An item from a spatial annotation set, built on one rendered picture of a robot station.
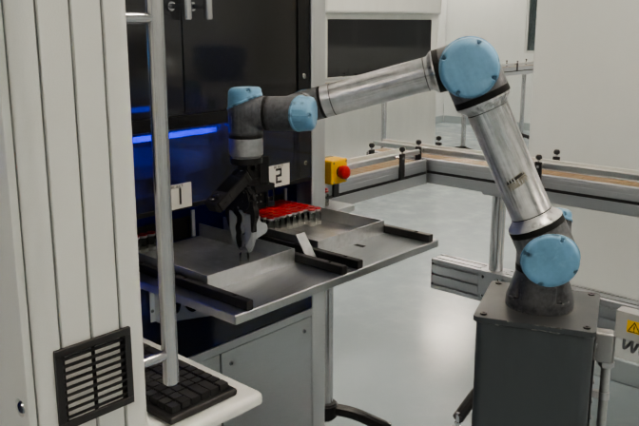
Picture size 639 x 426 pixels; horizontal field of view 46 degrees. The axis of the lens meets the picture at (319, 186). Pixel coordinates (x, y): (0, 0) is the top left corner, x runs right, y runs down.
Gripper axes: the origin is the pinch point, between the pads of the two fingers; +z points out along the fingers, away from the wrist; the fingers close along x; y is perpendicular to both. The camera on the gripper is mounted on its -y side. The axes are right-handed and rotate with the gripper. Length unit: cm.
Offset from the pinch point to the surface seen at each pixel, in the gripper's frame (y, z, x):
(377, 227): 42.3, 3.4, -5.9
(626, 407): 163, 94, -32
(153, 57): -46, -44, -35
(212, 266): -4.1, 5.0, 5.8
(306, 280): 3.5, 5.6, -16.3
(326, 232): 34.8, 5.0, 5.4
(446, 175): 121, 5, 24
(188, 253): -1.2, 4.8, 17.9
